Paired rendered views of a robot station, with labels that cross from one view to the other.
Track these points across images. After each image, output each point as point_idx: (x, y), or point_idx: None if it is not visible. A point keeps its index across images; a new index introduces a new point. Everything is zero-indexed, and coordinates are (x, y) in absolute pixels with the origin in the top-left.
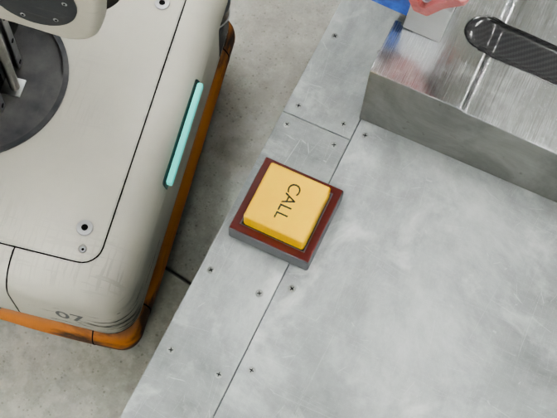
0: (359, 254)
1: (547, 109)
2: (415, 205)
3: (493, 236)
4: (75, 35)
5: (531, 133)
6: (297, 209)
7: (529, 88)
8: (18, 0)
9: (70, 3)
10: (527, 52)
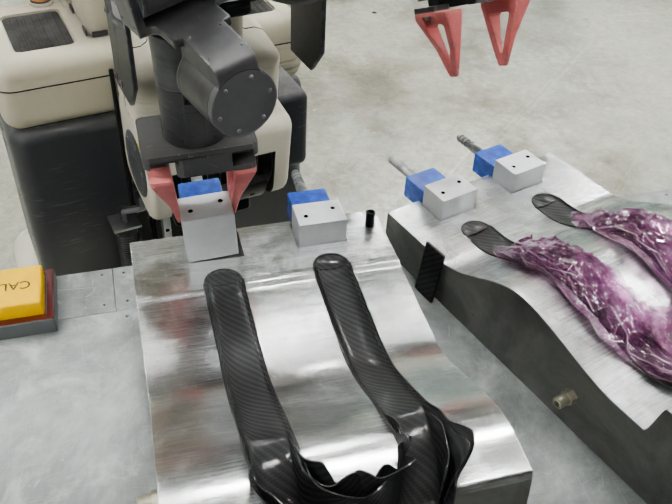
0: (13, 364)
1: (187, 351)
2: (84, 373)
3: (90, 435)
4: (149, 211)
5: (152, 353)
6: (7, 293)
7: (197, 331)
8: (132, 163)
9: (143, 175)
10: (235, 317)
